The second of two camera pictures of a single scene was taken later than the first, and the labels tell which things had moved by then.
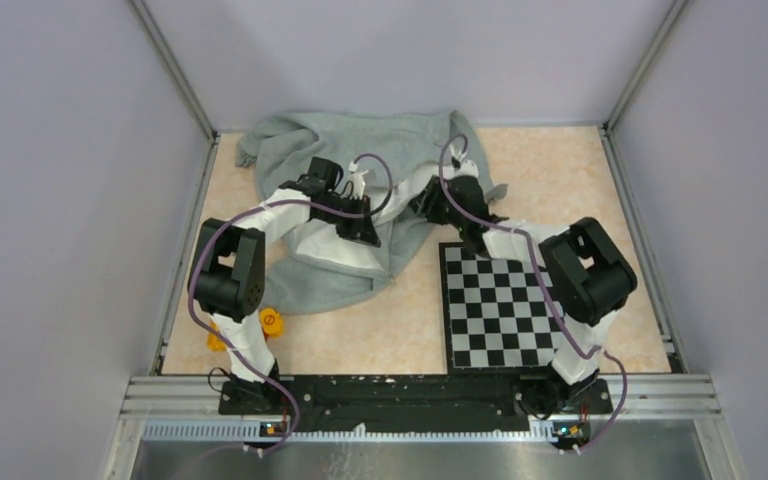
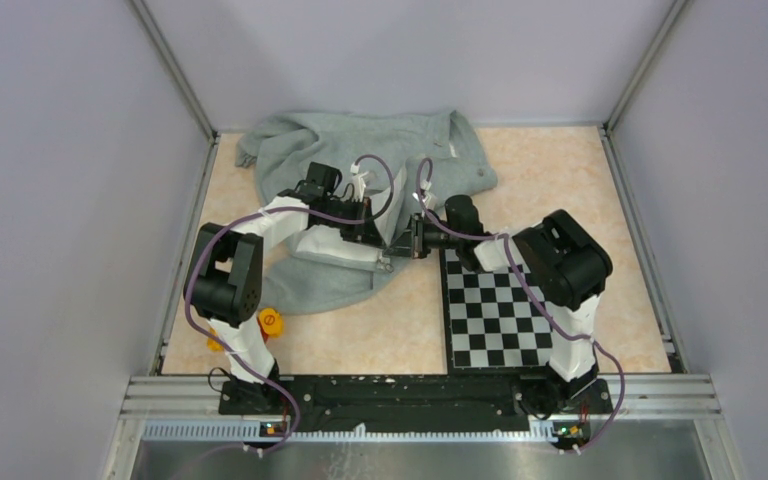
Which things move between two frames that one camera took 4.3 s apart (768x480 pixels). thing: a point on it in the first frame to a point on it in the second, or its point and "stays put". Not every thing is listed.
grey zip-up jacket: x=388 y=159 stays put
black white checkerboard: x=498 y=315 stays put
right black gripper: x=425 y=204 to x=411 y=243
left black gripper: x=360 y=228 stays put
